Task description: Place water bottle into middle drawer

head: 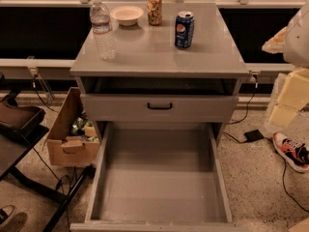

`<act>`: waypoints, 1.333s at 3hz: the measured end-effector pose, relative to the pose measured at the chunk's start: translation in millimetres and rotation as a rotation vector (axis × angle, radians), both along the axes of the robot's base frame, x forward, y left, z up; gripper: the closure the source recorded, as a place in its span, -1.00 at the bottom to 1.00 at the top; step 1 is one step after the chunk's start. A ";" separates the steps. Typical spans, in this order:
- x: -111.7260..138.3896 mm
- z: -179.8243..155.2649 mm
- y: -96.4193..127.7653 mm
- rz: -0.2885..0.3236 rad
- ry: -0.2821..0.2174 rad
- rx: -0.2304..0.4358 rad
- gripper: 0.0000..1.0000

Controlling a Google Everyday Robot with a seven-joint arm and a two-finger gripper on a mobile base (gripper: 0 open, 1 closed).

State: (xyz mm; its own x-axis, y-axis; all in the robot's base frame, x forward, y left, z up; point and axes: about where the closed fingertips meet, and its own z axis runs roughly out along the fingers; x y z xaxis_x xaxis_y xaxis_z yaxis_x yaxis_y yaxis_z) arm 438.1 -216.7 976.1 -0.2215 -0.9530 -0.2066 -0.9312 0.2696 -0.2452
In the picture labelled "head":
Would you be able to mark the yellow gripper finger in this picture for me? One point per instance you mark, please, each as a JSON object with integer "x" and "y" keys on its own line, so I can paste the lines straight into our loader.
{"x": 275, "y": 44}
{"x": 293, "y": 97}

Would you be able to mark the clear plastic water bottle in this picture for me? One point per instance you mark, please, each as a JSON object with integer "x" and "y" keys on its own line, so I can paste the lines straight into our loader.
{"x": 102, "y": 30}

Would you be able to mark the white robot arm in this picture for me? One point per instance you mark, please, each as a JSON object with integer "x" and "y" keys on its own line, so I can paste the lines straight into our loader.
{"x": 293, "y": 42}

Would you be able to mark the grey drawer cabinet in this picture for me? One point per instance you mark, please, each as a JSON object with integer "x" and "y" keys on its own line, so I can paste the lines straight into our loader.
{"x": 148, "y": 63}

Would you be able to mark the open grey middle drawer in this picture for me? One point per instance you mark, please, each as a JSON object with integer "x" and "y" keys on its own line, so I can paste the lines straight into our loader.
{"x": 158, "y": 178}

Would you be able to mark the black power adapter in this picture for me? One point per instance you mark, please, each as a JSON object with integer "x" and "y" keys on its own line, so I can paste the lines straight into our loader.
{"x": 253, "y": 136}

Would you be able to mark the orange white sneaker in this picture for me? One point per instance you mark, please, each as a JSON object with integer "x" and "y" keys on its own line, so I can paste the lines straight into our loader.
{"x": 294, "y": 153}

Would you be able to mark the blue Pepsi can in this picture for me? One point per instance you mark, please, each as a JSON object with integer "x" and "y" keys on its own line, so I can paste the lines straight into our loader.
{"x": 184, "y": 29}

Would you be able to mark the white paper bowl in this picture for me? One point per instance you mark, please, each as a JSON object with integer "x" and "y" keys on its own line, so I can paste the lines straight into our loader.
{"x": 127, "y": 15}

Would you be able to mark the cardboard box with items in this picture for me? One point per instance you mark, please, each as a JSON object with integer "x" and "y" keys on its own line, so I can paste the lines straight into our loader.
{"x": 65, "y": 148}

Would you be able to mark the black table stand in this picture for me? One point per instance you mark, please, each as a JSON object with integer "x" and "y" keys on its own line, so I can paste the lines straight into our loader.
{"x": 14, "y": 147}

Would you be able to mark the dark shoe bottom left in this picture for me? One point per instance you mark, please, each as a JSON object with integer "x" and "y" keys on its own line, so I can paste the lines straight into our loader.
{"x": 5, "y": 213}

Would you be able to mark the closed drawer with black handle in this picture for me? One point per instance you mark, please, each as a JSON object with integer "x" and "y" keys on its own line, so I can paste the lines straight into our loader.
{"x": 157, "y": 108}

